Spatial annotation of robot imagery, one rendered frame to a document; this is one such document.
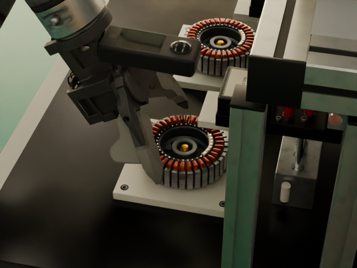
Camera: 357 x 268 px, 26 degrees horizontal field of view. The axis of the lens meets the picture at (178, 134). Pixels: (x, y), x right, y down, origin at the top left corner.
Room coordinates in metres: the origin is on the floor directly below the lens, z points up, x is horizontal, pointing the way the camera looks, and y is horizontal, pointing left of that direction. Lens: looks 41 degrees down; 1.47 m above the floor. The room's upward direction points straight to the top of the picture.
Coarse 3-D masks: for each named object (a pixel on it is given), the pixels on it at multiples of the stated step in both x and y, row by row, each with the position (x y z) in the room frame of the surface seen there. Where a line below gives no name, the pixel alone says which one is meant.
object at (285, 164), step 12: (288, 144) 0.72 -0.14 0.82; (312, 144) 0.72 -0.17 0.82; (288, 156) 0.70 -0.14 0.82; (312, 156) 0.70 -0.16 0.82; (276, 168) 0.68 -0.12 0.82; (288, 168) 0.68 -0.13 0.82; (312, 168) 0.68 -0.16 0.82; (276, 180) 0.67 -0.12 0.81; (288, 180) 0.67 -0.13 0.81; (300, 180) 0.66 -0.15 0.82; (312, 180) 0.66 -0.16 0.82; (276, 192) 0.67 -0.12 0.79; (300, 192) 0.66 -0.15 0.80; (312, 192) 0.66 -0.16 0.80; (288, 204) 0.67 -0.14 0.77; (300, 204) 0.66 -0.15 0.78; (312, 204) 0.66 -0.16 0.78
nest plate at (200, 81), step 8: (184, 24) 1.06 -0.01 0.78; (184, 32) 1.04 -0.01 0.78; (200, 72) 0.93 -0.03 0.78; (176, 80) 0.91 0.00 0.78; (184, 80) 0.91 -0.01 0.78; (192, 80) 0.91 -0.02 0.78; (200, 80) 0.91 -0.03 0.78; (208, 80) 0.91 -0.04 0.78; (216, 80) 0.91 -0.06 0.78; (192, 88) 0.90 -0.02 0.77; (200, 88) 0.90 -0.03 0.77; (208, 88) 0.90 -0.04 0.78; (216, 88) 0.89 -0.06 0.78
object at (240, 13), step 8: (240, 0) 0.97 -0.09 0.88; (248, 0) 0.97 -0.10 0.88; (256, 0) 0.93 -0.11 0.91; (264, 0) 0.92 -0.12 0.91; (240, 8) 0.95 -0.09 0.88; (248, 8) 0.95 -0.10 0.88; (256, 8) 0.92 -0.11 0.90; (240, 16) 0.93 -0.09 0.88; (248, 16) 0.93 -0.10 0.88; (256, 16) 0.92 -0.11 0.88
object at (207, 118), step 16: (224, 80) 0.73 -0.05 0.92; (240, 80) 0.73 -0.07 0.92; (208, 96) 0.75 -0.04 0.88; (224, 96) 0.70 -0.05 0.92; (208, 112) 0.72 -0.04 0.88; (224, 112) 0.69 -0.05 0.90; (272, 112) 0.69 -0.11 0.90; (320, 112) 0.69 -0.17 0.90; (224, 128) 0.69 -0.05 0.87; (272, 128) 0.68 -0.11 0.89; (288, 128) 0.67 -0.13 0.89; (304, 128) 0.67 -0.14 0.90; (320, 128) 0.67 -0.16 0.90; (304, 144) 0.68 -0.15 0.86
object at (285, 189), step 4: (284, 184) 0.66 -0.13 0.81; (288, 184) 0.66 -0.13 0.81; (284, 188) 0.66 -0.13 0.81; (288, 188) 0.66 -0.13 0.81; (280, 192) 0.66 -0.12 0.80; (284, 192) 0.66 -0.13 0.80; (288, 192) 0.66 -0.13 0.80; (280, 196) 0.66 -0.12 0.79; (284, 196) 0.66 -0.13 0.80; (288, 196) 0.66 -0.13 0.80; (280, 200) 0.66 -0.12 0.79; (284, 200) 0.66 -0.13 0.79; (284, 204) 0.66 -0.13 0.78
